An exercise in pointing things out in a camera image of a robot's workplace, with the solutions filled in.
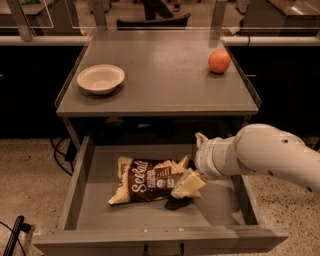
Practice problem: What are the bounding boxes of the grey cabinet counter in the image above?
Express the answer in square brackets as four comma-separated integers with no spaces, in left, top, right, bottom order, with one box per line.
[54,29,262,152]

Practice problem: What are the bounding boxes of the black drawer handle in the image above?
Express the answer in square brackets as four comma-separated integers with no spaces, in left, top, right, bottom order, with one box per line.
[143,243,185,256]

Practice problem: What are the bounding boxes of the dark ball under counter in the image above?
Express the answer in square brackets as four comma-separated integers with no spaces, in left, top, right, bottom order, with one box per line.
[104,117,125,137]

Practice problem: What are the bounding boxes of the black chair back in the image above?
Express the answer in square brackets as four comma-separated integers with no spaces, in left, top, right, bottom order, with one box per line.
[117,13,191,30]

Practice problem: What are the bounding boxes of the grey open top drawer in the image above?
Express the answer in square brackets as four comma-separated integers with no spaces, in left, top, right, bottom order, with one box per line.
[33,137,288,256]

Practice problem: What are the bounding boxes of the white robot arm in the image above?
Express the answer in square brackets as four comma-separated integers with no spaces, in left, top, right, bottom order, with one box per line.
[171,124,320,199]

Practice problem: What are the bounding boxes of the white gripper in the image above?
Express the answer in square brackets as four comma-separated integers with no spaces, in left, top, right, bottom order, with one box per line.
[171,132,238,199]

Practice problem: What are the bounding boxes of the black floor cables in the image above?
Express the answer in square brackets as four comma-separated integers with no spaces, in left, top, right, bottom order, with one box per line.
[49,137,77,177]

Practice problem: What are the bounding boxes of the white paper bowl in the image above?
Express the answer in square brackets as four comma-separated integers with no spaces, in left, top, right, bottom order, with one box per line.
[77,64,125,95]

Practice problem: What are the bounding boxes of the brown sea salt chip bag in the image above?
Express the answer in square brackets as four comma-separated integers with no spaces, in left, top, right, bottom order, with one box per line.
[108,155,190,205]

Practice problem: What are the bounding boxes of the orange fruit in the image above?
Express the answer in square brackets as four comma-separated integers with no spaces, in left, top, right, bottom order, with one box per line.
[208,50,231,74]

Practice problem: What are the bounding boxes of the black bar object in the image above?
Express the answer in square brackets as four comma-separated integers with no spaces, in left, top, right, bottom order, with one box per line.
[0,215,31,256]

